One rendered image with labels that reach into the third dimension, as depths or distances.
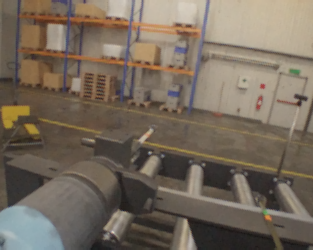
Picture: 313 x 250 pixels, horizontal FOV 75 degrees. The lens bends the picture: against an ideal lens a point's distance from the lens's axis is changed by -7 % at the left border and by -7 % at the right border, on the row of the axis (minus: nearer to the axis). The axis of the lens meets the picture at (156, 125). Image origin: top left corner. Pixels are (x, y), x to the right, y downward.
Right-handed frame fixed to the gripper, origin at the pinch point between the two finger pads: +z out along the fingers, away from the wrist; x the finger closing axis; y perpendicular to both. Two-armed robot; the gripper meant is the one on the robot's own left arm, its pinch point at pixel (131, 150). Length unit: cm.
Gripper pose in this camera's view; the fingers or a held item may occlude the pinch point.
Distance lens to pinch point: 48.1
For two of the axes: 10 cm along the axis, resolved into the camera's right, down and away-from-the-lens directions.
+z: 2.2, -2.1, 9.5
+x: -1.4, 9.6, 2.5
